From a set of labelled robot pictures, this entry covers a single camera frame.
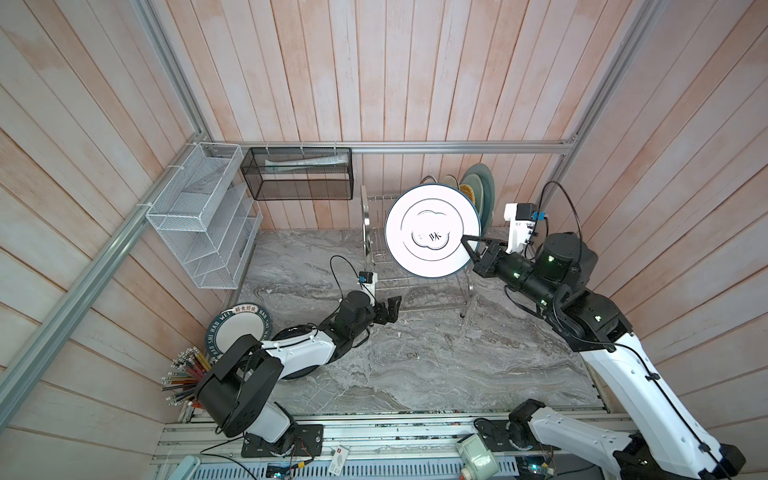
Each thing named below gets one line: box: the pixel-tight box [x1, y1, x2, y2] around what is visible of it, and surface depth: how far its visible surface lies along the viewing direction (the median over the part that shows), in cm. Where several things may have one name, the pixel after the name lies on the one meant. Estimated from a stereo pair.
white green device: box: [456, 433, 499, 480], surface depth 69 cm
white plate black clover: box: [384, 183, 481, 279], surface depth 62 cm
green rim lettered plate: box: [205, 302, 272, 360], surface depth 96 cm
